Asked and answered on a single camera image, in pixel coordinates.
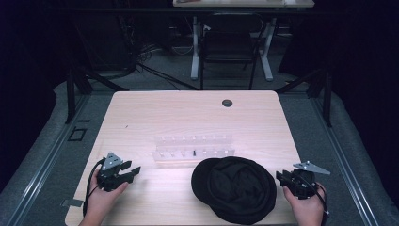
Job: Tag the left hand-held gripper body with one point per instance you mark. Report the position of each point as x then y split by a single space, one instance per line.
109 177

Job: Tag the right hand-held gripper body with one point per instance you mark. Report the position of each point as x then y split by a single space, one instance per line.
302 182

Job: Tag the person's left hand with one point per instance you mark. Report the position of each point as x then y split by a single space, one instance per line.
102 201

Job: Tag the person's right hand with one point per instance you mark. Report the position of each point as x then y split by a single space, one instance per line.
306 208

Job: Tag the grey tape strip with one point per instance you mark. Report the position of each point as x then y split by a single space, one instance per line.
72 202

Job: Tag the black hat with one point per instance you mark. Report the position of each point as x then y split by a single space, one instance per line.
233 190

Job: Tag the clear acrylic rack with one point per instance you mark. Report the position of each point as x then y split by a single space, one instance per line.
193 149

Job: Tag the black metal stand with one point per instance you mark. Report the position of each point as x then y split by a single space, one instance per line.
71 94
327 94

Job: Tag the grey table grommet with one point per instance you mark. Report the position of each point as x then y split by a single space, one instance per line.
227 103

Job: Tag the black chair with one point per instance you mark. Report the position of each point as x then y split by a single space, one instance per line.
229 44

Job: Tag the white-legged desk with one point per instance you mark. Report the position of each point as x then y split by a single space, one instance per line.
238 3

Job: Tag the aluminium floor rail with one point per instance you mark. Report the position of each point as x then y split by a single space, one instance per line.
44 163
345 163

